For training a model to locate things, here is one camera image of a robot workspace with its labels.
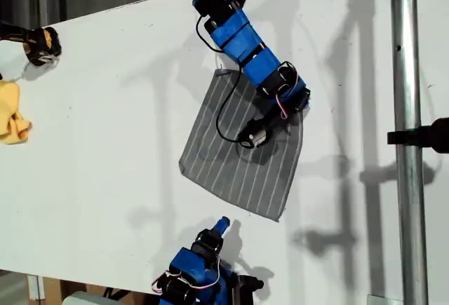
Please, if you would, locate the grey white-striped towel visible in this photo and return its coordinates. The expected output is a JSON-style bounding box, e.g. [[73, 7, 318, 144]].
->
[[177, 68, 305, 224]]

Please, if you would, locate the black clamp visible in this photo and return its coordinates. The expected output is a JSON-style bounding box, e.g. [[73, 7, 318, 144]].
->
[[387, 117, 449, 154]]

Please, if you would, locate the white container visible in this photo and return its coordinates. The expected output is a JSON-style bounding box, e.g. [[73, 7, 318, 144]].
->
[[62, 290, 106, 305]]

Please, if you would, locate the brown cardboard box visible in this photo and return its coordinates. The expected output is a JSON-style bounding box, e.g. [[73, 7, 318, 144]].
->
[[43, 276, 148, 305]]

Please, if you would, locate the white table leg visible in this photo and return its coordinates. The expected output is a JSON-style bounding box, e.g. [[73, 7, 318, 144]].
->
[[27, 274, 46, 301]]

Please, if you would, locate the yellow cloth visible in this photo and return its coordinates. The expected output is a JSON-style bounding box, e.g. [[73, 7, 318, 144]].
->
[[0, 79, 33, 145]]

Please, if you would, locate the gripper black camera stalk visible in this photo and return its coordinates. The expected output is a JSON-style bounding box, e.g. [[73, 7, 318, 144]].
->
[[262, 105, 294, 130]]

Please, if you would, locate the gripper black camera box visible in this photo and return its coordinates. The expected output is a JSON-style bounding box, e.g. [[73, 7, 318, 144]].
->
[[232, 272, 265, 305], [236, 117, 277, 151]]

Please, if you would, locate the gripper black camera cable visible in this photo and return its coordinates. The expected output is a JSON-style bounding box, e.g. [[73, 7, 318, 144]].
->
[[194, 13, 243, 144]]

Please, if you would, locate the steel post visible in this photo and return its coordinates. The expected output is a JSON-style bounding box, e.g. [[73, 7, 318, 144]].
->
[[389, 0, 430, 305]]

